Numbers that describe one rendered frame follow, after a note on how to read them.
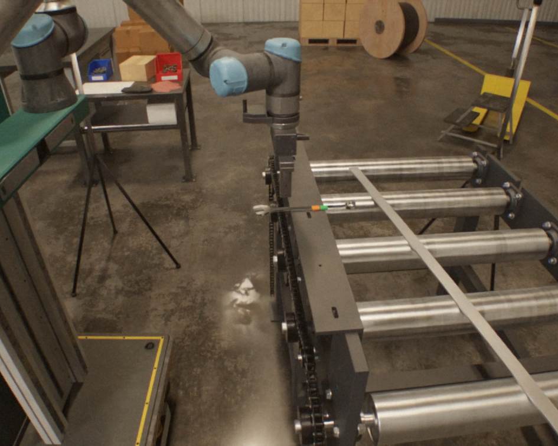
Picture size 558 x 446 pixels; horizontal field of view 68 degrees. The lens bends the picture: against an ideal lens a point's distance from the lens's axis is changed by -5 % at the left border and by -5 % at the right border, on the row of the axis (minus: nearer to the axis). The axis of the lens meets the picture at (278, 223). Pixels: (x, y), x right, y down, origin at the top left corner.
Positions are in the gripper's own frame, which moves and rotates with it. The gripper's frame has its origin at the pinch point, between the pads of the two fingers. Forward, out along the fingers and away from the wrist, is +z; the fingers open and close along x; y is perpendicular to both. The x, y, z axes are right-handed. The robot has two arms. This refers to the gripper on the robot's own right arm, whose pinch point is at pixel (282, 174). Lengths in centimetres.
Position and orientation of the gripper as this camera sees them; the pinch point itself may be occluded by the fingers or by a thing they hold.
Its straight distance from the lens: 106.2
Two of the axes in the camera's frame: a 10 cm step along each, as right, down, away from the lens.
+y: 10.0, -0.5, 0.7
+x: -0.9, -5.6, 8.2
